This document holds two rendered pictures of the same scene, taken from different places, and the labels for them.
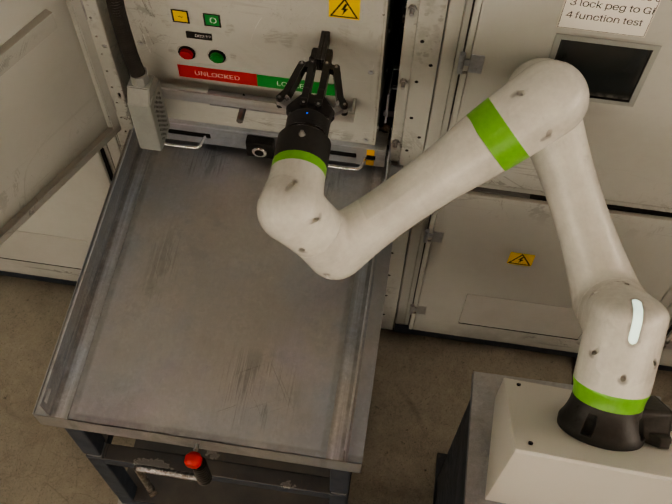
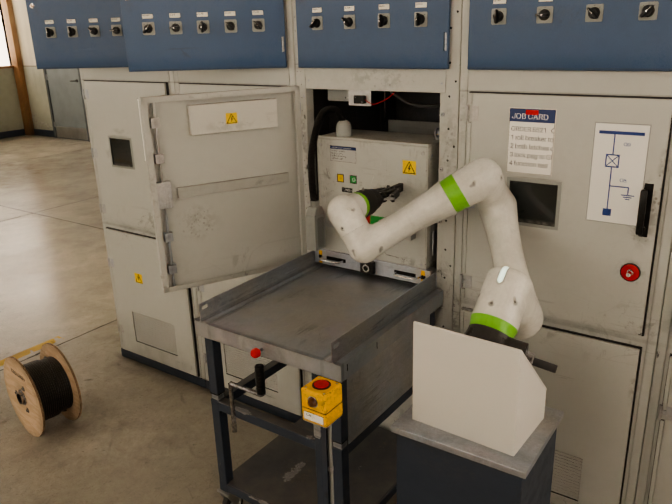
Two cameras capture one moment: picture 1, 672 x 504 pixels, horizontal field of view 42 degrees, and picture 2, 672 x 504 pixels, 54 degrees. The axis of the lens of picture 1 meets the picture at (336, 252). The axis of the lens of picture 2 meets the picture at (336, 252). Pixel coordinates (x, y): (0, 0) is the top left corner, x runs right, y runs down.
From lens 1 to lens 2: 1.49 m
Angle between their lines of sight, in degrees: 46
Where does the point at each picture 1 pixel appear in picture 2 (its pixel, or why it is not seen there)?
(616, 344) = (490, 283)
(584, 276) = not seen: hidden behind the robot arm
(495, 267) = not seen: hidden behind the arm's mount
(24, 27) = (274, 173)
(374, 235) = (380, 230)
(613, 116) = (549, 239)
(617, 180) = (564, 299)
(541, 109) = (470, 169)
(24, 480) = (176, 481)
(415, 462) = not seen: outside the picture
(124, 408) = (236, 326)
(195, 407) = (270, 333)
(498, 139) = (448, 183)
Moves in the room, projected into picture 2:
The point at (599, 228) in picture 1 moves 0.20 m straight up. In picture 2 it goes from (514, 264) to (518, 199)
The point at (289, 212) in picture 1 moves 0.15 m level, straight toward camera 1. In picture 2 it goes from (338, 201) to (320, 213)
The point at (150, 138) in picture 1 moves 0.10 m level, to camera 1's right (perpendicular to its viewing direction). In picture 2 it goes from (312, 241) to (334, 244)
